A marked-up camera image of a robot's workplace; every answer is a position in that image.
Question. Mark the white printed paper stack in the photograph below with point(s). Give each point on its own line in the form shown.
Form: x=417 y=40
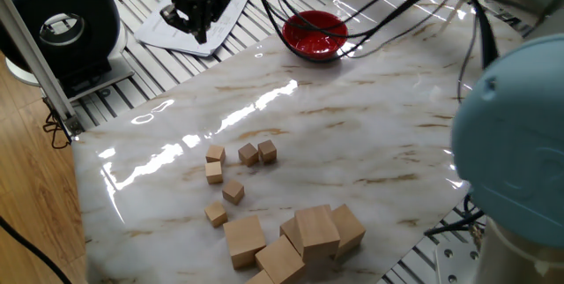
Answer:
x=154 y=35

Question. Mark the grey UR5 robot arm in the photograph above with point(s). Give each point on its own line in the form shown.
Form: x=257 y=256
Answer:
x=511 y=143

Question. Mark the aluminium frame profile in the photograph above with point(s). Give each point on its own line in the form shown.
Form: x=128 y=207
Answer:
x=33 y=59

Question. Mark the red bowl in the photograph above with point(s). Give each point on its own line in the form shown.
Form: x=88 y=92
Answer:
x=315 y=48

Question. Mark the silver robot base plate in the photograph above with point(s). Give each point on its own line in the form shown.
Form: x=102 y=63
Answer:
x=454 y=266

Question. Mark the large wooden cube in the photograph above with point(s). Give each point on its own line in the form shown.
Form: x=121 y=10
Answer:
x=350 y=229
x=244 y=241
x=260 y=278
x=291 y=233
x=317 y=231
x=279 y=259

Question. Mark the white marble pattern board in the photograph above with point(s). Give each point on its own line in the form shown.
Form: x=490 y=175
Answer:
x=308 y=151

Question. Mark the small wooden cube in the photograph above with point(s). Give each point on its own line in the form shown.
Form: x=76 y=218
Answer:
x=215 y=154
x=267 y=151
x=213 y=172
x=233 y=192
x=216 y=213
x=248 y=154

